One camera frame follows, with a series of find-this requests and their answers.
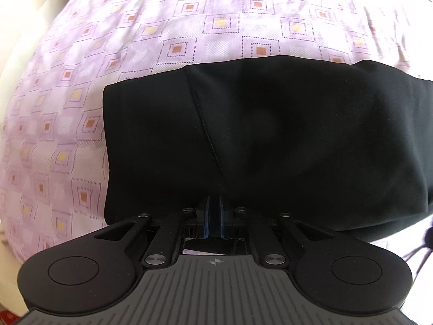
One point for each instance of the black pants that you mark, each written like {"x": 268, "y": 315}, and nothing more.
{"x": 270, "y": 142}

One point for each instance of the pink patterned bed sheet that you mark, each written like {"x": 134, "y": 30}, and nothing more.
{"x": 101, "y": 74}

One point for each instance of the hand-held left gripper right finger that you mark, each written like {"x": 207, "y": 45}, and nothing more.
{"x": 222, "y": 217}

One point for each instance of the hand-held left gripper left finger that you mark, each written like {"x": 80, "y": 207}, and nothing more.
{"x": 205, "y": 217}

